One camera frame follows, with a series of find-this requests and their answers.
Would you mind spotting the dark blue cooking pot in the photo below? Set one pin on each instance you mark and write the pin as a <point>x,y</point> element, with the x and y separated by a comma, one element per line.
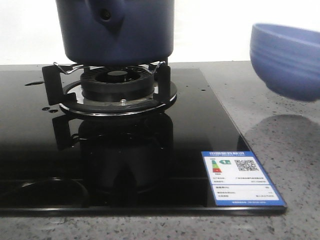
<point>116,32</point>

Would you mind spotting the blue energy label sticker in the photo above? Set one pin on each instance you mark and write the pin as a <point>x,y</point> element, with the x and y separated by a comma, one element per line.
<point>238,179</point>

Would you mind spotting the light blue ribbed bowl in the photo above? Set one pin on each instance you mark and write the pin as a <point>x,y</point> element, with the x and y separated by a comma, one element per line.
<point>287,60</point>

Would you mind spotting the black gas burner head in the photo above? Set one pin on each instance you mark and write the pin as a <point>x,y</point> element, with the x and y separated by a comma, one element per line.
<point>112,84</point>

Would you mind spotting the black metal pot support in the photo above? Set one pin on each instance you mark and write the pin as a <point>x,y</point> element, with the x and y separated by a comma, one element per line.
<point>63,88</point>

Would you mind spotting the black glass gas stove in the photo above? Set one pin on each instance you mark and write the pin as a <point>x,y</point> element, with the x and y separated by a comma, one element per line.
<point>53,164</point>

